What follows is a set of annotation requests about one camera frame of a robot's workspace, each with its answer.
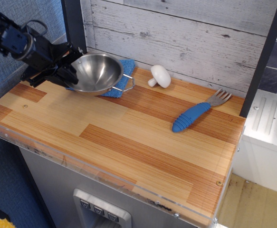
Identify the white ribbed cabinet unit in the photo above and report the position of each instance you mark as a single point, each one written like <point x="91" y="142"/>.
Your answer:
<point x="256" y="158"/>

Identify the silver button control panel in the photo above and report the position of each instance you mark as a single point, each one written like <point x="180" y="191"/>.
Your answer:
<point x="94" y="212"/>

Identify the dark grey post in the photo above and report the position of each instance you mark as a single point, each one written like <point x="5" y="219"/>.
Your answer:
<point x="74" y="25"/>
<point x="262" y="63"/>

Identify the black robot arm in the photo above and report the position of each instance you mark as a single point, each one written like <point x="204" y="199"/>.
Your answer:
<point x="12" y="40"/>

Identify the dark grey right post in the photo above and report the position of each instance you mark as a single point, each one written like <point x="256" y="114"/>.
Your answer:
<point x="262" y="63"/>

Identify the white toy mushroom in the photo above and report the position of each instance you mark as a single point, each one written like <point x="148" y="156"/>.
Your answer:
<point x="160" y="76"/>

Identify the blue handled metal fork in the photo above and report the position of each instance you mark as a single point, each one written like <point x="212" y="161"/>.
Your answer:
<point x="192" y="114"/>

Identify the blue folded microfiber cloth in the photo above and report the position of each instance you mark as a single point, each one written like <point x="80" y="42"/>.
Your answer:
<point x="124" y="78"/>

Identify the dark grey left post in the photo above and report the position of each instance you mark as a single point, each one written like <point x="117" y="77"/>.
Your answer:
<point x="74" y="25"/>

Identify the clear acrylic table edge guard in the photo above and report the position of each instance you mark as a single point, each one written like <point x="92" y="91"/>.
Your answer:
<point x="179" y="176"/>

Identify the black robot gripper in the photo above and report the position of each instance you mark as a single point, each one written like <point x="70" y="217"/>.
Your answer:
<point x="47" y="61"/>

